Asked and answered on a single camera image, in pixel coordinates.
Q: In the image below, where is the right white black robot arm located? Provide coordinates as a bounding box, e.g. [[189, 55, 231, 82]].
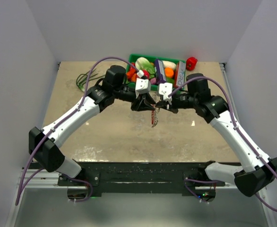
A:
[[156, 73, 277, 197]]

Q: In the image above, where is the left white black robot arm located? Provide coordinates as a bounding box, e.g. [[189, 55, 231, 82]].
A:
[[29, 65, 155, 185]]

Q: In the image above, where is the purple sweet potato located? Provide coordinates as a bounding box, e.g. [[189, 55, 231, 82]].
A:
[[149, 78, 156, 85]]

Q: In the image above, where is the orange carrot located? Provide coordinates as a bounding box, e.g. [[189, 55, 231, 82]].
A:
[[128, 73, 137, 82]]

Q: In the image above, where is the green vegetable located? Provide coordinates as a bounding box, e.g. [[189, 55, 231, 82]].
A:
[[166, 78, 174, 84]]

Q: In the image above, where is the purple white box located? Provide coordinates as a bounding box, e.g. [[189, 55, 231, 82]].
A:
[[154, 59, 166, 85]]

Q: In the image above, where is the red apple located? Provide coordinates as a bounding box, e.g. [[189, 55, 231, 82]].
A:
[[141, 70, 150, 79]]

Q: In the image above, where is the green plastic bin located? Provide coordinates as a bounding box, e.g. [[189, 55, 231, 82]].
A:
[[126, 53, 186, 91]]

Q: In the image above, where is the orange fruit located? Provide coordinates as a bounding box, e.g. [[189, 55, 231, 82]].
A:
[[164, 68, 174, 78]]

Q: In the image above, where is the red grey box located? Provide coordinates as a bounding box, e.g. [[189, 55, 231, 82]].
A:
[[173, 61, 186, 87]]

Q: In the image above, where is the white green cabbage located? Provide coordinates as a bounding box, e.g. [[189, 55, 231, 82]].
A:
[[135, 57, 155, 74]]

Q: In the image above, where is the white radish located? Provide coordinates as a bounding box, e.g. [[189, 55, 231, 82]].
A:
[[162, 61, 176, 70]]

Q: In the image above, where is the red bell pepper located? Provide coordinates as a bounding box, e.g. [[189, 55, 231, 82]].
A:
[[186, 57, 198, 71]]

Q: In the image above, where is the green spring onion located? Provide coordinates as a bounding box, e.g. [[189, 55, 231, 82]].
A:
[[76, 69, 104, 92]]

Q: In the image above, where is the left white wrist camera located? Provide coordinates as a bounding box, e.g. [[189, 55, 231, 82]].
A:
[[135, 70, 151, 97]]

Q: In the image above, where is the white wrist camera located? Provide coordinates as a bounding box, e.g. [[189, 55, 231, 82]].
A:
[[135, 70, 151, 97], [157, 82, 173, 104]]

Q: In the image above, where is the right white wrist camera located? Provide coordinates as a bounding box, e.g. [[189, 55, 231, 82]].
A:
[[157, 82, 173, 104]]

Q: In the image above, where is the black base frame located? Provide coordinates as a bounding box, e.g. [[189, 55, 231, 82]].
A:
[[28, 160, 250, 198]]

